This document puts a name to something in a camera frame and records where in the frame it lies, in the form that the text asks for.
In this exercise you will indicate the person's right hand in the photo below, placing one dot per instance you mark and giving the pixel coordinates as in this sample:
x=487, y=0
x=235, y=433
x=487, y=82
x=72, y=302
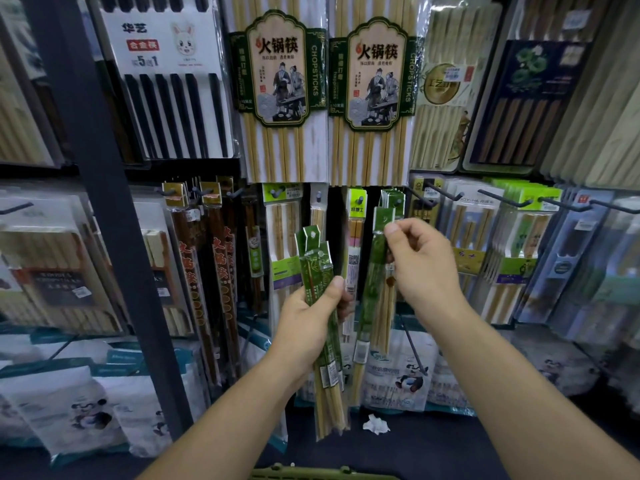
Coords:
x=430, y=274

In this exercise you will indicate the person's left hand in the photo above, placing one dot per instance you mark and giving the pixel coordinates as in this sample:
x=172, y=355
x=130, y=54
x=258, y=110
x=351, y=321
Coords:
x=300, y=334

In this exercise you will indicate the person's left thumb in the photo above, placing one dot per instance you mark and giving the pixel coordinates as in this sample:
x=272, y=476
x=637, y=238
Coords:
x=330, y=294

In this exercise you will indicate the person's right thumb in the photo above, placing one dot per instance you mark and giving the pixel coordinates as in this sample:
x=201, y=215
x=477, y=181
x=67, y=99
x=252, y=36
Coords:
x=396, y=257

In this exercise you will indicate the green bamboo chopstick packet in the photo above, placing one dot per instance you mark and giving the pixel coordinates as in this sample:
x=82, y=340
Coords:
x=309, y=234
x=320, y=267
x=372, y=289

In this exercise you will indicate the person's right forearm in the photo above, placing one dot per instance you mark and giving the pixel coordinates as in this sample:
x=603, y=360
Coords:
x=510, y=404

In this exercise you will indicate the person's left forearm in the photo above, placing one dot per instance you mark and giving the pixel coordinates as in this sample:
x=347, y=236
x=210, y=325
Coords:
x=225, y=424

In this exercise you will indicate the yellow-green header chopstick packet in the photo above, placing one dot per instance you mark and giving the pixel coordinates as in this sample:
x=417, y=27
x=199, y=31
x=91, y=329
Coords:
x=354, y=244

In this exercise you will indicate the hanging row of green packets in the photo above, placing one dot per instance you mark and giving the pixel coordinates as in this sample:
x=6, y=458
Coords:
x=394, y=199

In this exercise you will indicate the dark chopstick packet yellow header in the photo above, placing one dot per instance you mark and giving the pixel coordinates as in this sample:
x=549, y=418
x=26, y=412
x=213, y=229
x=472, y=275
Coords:
x=422, y=204

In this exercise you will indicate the white packet yellow label chopsticks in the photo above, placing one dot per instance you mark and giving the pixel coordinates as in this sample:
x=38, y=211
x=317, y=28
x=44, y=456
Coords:
x=470, y=239

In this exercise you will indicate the black metal display hook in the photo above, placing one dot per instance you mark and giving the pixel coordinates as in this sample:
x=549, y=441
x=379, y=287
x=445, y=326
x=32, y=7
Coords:
x=15, y=208
x=442, y=193
x=505, y=198
x=414, y=347
x=617, y=207
x=565, y=204

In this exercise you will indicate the narrow clear chopstick packet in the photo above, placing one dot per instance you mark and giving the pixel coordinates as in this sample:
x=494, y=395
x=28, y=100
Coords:
x=318, y=209

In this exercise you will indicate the dark chopstick packet green label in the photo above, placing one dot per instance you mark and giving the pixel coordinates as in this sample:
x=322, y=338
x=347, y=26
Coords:
x=254, y=254

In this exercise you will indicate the white panda print bag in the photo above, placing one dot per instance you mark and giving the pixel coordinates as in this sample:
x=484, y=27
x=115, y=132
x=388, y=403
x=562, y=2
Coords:
x=145, y=404
x=65, y=409
x=555, y=359
x=400, y=374

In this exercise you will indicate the long red-brown chopstick packet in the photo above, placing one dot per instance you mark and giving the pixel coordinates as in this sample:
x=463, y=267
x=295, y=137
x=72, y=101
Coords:
x=222, y=274
x=192, y=284

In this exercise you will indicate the green header chopstick packets row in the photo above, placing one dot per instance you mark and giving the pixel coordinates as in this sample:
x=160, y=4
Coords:
x=520, y=254

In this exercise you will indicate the crumpled white paper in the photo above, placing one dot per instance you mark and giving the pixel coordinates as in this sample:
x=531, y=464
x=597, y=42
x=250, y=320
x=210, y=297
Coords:
x=375, y=424

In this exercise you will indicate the clear boxed chopstick set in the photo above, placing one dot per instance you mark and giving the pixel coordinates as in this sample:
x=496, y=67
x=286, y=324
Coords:
x=162, y=274
x=55, y=274

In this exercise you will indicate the gold label chopstick packet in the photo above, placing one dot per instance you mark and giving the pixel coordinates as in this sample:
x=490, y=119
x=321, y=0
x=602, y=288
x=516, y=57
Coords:
x=452, y=94

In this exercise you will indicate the green shopping basket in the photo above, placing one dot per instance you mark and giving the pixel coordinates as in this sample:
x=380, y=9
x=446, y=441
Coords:
x=320, y=473

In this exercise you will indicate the large green label chopstick packet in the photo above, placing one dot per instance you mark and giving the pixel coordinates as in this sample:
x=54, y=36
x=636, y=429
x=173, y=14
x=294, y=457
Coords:
x=377, y=69
x=280, y=69

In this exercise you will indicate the grey-blue chopstick packets row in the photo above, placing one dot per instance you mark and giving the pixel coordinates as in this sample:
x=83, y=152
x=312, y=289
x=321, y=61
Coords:
x=585, y=274

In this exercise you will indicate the dark blue chopstick packet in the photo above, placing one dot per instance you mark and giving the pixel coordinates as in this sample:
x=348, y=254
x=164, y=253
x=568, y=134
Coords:
x=530, y=89

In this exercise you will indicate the row of pale chopstick packets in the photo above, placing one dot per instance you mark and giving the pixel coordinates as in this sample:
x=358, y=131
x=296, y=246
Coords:
x=595, y=114

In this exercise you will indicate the dark metal shelf upright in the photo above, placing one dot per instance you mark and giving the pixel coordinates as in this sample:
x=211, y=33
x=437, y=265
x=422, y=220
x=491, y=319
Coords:
x=100, y=169

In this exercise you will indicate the white packet of black chopsticks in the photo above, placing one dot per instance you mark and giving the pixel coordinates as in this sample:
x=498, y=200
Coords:
x=170, y=84

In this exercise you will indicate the clear packet of pale chopsticks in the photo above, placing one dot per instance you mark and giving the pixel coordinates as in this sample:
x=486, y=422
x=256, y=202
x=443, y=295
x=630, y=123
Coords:
x=20, y=109

